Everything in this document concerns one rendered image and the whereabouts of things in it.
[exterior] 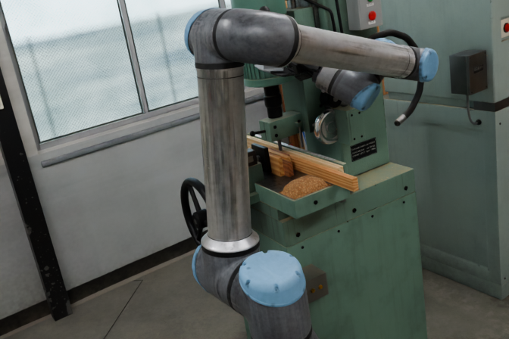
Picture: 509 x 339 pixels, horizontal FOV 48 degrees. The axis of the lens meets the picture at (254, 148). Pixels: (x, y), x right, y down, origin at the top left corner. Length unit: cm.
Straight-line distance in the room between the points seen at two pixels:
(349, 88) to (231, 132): 44
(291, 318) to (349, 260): 72
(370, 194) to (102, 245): 174
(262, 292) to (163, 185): 209
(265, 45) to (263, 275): 52
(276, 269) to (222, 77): 46
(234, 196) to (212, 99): 24
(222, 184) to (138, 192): 193
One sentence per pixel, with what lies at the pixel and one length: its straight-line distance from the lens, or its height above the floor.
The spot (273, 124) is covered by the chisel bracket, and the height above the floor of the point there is 106.
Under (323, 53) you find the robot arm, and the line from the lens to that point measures 132.
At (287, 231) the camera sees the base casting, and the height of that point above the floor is 77.
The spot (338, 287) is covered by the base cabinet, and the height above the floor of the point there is 49.
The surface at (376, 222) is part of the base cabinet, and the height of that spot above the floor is 66.
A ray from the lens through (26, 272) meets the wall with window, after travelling 320.
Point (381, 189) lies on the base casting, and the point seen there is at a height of 77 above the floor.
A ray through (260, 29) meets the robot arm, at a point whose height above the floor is 145.
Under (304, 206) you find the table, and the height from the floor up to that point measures 87.
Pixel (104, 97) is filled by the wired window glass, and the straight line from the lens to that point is 319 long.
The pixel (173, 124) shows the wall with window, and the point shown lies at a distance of 328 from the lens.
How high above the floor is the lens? 157
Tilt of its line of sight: 17 degrees down
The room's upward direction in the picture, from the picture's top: 9 degrees counter-clockwise
